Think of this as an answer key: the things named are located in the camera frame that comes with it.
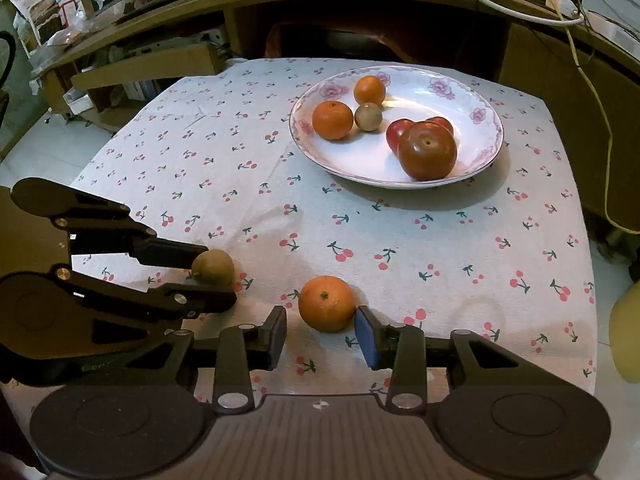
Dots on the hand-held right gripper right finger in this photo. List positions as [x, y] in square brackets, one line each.
[365, 339]

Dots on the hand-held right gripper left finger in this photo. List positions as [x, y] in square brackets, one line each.
[277, 337]

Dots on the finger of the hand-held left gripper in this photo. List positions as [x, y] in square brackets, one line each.
[200, 301]
[170, 254]

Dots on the brown kiwi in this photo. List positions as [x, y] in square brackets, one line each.
[215, 266]
[368, 117]

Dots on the orange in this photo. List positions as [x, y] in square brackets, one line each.
[370, 90]
[332, 120]
[326, 303]

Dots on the white floral plate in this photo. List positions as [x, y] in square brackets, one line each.
[350, 160]

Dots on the large red tomato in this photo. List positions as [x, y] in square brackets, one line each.
[427, 152]

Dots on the small red tomato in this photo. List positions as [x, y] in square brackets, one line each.
[397, 132]
[441, 123]

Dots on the cherry print tablecloth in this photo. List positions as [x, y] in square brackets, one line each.
[300, 200]

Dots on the pale yellow round object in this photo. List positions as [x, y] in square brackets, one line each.
[627, 335]

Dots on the white power strip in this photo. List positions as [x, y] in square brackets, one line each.
[605, 25]

